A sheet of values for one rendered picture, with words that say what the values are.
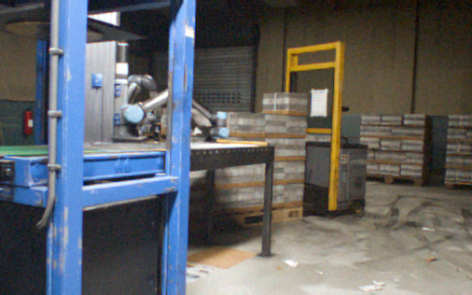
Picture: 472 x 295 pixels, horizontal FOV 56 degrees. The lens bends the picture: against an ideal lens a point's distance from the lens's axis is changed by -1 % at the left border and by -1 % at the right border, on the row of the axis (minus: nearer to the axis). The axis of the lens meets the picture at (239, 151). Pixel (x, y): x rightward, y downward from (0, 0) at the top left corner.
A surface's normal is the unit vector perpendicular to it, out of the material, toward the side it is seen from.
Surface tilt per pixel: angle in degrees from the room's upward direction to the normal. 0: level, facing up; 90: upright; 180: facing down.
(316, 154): 90
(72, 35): 90
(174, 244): 90
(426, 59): 90
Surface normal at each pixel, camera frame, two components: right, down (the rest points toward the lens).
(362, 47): -0.48, 0.03
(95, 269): 0.88, 0.06
